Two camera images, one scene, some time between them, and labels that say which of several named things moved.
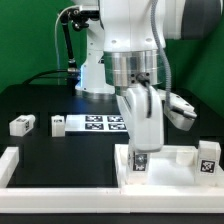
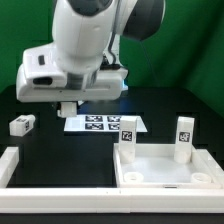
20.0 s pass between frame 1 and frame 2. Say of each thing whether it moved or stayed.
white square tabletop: stayed
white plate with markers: stayed
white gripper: moved
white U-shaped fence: stayed
